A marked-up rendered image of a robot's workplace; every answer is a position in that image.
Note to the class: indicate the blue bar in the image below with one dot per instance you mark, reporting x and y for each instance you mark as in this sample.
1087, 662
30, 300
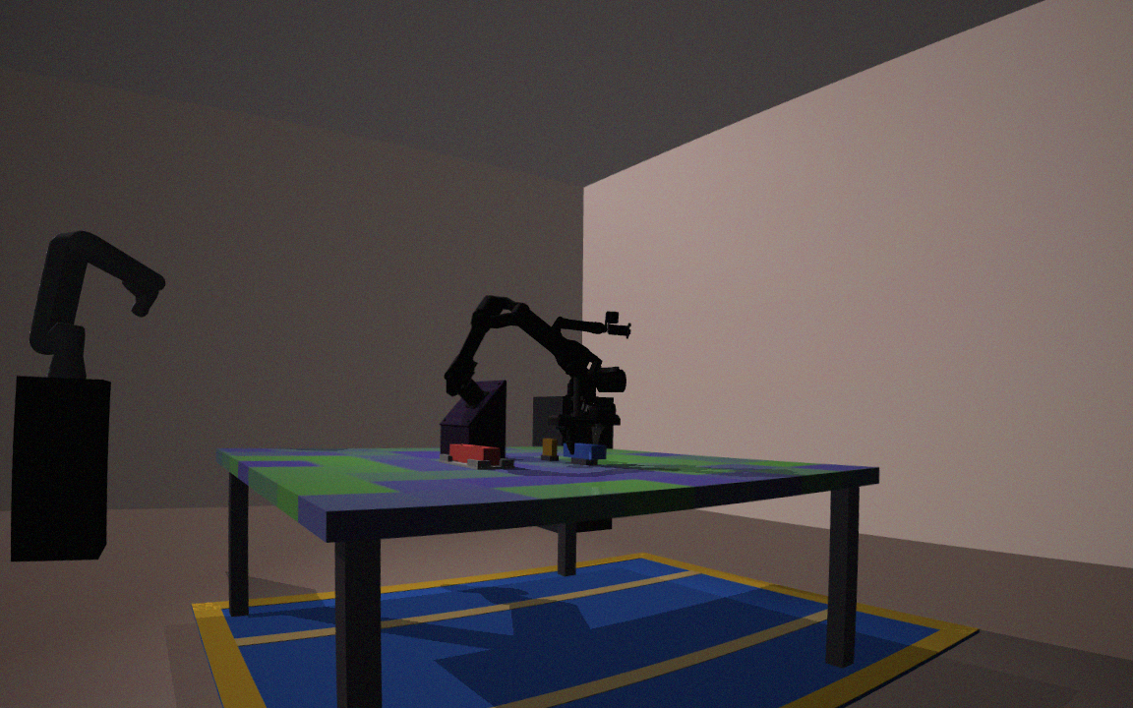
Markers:
587, 451

